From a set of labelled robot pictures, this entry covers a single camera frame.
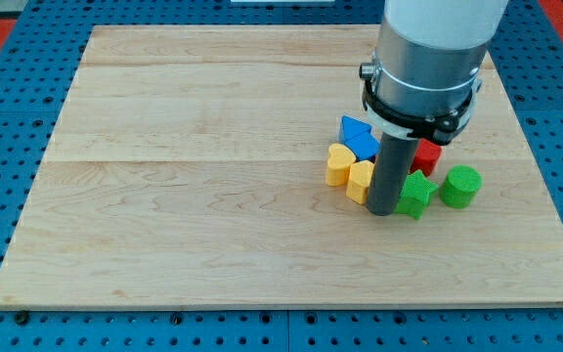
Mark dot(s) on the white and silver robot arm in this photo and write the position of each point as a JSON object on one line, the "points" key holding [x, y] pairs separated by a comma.
{"points": [[422, 79]]}

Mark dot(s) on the yellow heart block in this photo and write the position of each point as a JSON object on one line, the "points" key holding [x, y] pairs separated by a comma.
{"points": [[338, 163]]}

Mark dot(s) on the yellow pentagon block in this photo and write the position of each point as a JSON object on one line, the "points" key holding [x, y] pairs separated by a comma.
{"points": [[358, 183]]}

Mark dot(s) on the blue triangle block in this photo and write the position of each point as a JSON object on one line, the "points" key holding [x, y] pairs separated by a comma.
{"points": [[350, 128]]}

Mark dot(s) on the blue cube block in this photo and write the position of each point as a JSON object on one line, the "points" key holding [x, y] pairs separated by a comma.
{"points": [[363, 146]]}

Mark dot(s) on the light wooden board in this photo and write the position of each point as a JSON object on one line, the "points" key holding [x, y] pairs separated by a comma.
{"points": [[186, 171]]}

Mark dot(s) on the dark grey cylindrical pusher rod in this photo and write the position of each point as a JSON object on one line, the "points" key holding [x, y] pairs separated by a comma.
{"points": [[390, 172]]}

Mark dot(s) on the green star block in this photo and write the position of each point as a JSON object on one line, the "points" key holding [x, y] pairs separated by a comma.
{"points": [[416, 195]]}

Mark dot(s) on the red cylinder block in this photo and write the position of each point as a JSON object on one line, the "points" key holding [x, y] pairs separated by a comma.
{"points": [[426, 158]]}

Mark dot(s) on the green cylinder block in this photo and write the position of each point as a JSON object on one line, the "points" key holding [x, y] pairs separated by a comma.
{"points": [[461, 186]]}

